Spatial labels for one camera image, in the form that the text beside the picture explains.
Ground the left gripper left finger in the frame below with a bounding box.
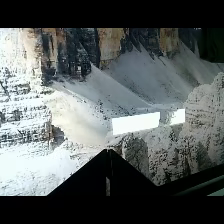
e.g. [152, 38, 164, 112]
[48, 148, 109, 197]

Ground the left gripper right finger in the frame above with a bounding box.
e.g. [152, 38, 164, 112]
[108, 148, 165, 197]

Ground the silver frame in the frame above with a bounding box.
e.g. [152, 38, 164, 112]
[173, 174, 224, 197]

